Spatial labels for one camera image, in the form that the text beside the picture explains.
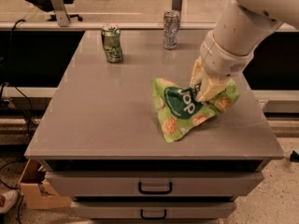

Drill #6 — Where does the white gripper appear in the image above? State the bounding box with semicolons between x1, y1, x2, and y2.
190;31;253;102

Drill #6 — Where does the green rice chip bag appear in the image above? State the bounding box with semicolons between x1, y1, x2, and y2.
150;78;239;143

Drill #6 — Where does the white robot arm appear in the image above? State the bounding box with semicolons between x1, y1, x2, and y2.
191;0;299;102

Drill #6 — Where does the silver soda can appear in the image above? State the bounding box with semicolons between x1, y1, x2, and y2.
164;10;180;49

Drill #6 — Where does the green soda can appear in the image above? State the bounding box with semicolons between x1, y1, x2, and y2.
101;23;122;63

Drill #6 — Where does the black object on floor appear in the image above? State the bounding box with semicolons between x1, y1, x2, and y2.
290;150;299;162

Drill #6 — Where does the grey drawer cabinet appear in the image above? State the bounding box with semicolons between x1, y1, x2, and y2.
25;30;283;224

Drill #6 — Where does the upper grey drawer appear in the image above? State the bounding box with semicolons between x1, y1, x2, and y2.
46;172;263;197

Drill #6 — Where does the grey drawer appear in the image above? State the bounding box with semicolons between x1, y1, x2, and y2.
71;202;236;220
46;172;263;197

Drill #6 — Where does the lower grey drawer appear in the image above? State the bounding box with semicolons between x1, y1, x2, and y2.
71;202;236;220

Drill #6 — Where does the cardboard box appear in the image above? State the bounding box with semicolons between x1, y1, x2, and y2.
19;161;71;210

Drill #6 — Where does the white shoe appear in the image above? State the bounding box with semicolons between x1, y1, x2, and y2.
0;189;19;215

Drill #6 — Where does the left metal bracket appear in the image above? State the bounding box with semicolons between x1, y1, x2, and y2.
50;0;70;27

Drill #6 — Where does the black cable left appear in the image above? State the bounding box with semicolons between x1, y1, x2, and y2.
0;18;37;138

